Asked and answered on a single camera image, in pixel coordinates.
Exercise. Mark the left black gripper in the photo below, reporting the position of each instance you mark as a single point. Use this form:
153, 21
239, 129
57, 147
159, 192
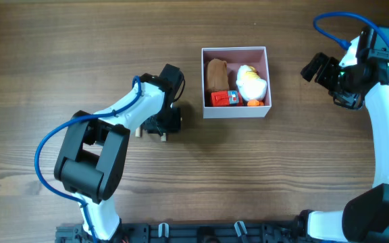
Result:
148, 127

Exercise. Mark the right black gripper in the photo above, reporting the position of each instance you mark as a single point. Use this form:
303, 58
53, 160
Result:
329, 74

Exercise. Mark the red toy fire truck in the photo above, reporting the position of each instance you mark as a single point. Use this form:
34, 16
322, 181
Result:
226, 98

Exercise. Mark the white plush duck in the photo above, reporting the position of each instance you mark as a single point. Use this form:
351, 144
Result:
251, 86

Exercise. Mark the brown plush toy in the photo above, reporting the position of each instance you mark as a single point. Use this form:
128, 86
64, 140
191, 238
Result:
217, 76

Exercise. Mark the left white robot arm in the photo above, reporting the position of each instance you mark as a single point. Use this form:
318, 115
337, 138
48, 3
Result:
91, 160

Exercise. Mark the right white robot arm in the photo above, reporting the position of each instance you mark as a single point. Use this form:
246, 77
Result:
366, 217

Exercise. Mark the yellow cat rattle drum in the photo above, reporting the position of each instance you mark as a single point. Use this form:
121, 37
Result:
164, 137

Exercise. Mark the white wooden rattle drum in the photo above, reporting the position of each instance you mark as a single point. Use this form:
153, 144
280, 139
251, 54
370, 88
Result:
138, 132

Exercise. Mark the pink white open box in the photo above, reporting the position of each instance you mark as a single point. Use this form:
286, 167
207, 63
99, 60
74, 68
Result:
236, 57

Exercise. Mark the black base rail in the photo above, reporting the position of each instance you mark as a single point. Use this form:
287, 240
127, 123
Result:
240, 231

